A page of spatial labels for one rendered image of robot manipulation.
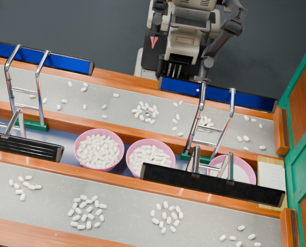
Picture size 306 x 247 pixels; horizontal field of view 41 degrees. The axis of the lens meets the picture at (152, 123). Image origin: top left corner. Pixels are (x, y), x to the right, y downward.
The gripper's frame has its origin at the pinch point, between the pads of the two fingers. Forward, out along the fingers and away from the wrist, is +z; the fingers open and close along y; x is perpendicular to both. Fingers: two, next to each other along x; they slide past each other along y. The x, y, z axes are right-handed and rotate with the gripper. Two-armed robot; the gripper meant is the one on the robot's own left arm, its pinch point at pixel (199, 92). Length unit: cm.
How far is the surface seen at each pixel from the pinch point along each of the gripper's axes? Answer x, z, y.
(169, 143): -19.5, 33.3, -12.1
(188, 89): -36.2, 3.5, -9.8
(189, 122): -5.4, 19.1, -2.4
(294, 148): -26, 21, 54
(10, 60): -45, 9, -99
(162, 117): -5.3, 19.4, -18.4
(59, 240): -64, 84, -54
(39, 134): -16, 44, -84
